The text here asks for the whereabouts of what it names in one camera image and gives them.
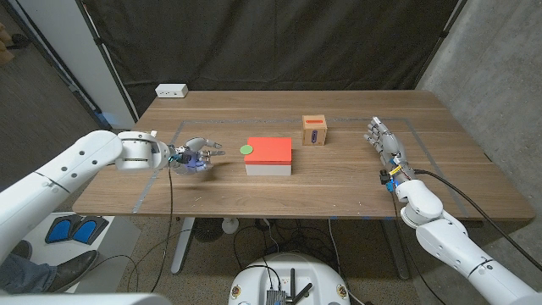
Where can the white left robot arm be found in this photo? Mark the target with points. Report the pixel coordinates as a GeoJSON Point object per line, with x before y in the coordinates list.
{"type": "Point", "coordinates": [63, 169]}

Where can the white power outlet box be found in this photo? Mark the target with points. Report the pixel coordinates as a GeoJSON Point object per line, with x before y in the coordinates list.
{"type": "Point", "coordinates": [171, 90]}

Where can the grey tape outline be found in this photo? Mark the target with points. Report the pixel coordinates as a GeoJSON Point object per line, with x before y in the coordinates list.
{"type": "Point", "coordinates": [262, 120]}

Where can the black leather shoe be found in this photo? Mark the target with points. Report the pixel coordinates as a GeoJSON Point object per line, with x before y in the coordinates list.
{"type": "Point", "coordinates": [72, 269]}

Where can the wooden box with slots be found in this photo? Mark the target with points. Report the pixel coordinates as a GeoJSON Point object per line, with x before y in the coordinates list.
{"type": "Point", "coordinates": [314, 129]}

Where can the blue foot pedal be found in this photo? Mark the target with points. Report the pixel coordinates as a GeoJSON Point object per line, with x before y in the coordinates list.
{"type": "Point", "coordinates": [86, 231]}
{"type": "Point", "coordinates": [59, 229]}

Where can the white table leg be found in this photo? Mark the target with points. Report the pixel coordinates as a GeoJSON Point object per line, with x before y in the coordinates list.
{"type": "Point", "coordinates": [182, 250]}

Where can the red box with white base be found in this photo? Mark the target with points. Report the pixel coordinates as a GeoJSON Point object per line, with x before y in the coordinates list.
{"type": "Point", "coordinates": [269, 150]}

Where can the grey table leg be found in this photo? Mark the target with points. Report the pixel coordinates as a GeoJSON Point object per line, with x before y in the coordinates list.
{"type": "Point", "coordinates": [396, 250]}

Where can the person leg in jeans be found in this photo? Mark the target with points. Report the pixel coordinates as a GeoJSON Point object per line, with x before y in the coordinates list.
{"type": "Point", "coordinates": [21, 275]}

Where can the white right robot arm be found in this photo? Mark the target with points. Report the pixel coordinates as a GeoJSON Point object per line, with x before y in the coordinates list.
{"type": "Point", "coordinates": [457, 250]}

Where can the white round floor foot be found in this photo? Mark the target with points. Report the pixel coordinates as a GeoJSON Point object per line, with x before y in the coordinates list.
{"type": "Point", "coordinates": [230, 225]}

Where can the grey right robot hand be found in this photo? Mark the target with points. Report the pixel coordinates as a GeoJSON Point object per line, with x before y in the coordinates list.
{"type": "Point", "coordinates": [391, 146]}

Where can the black door frame rail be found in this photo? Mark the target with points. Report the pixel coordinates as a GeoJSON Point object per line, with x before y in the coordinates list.
{"type": "Point", "coordinates": [101, 122]}

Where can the black backdrop curtain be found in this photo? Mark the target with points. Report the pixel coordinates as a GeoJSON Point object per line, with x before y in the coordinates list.
{"type": "Point", "coordinates": [271, 42]}

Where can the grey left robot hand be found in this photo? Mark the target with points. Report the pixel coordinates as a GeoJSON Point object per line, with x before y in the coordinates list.
{"type": "Point", "coordinates": [195, 145]}

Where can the black round floor fan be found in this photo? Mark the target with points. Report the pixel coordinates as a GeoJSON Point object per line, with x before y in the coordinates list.
{"type": "Point", "coordinates": [208, 231]}

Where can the green round coin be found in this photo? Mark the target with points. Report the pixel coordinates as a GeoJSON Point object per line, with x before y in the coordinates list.
{"type": "Point", "coordinates": [246, 149]}

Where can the white floor platform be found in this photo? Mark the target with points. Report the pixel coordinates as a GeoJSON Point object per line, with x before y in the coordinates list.
{"type": "Point", "coordinates": [118, 245]}

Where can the white robot torso base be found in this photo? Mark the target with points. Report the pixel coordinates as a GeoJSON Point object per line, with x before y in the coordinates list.
{"type": "Point", "coordinates": [254, 279]}

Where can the black backdrop stand pole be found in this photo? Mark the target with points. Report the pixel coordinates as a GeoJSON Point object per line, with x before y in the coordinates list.
{"type": "Point", "coordinates": [100, 41]}
{"type": "Point", "coordinates": [444, 32]}

